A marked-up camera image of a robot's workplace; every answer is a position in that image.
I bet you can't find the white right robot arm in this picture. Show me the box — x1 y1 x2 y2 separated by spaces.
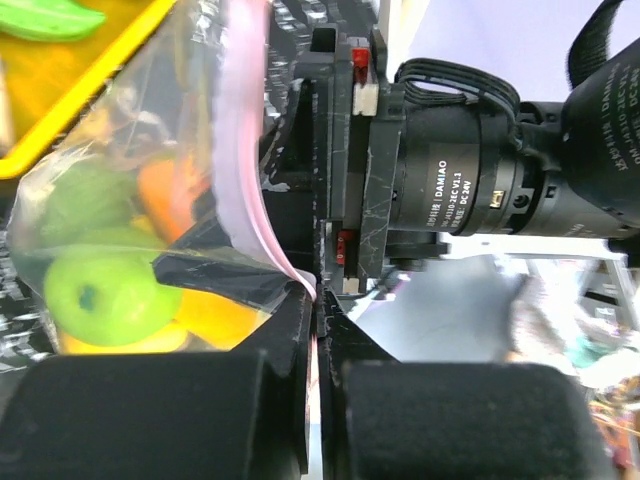
258 1 639 297

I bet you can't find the orange fake carrot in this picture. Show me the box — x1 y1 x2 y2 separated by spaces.
137 156 210 243

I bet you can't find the clear zip top bag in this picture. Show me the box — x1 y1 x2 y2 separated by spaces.
7 1 314 354

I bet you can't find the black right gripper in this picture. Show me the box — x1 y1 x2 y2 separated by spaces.
260 24 480 298

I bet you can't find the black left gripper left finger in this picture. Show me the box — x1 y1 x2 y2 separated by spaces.
1 287 313 479

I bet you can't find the green fake cucumber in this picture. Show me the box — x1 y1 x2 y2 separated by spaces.
1 1 106 42

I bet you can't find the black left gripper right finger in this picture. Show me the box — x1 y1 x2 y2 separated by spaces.
316 289 615 479

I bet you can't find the yellow fake banana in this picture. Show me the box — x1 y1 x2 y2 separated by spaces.
58 319 191 355

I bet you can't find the green fake apple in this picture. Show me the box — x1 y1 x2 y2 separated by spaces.
43 245 182 347

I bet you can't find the green fake leaf vegetable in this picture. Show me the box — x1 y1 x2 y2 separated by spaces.
40 161 136 247

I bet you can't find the orange fake mango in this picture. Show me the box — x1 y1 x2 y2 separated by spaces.
174 289 271 350

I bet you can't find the yellow plastic bin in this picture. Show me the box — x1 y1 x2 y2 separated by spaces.
1 1 174 180

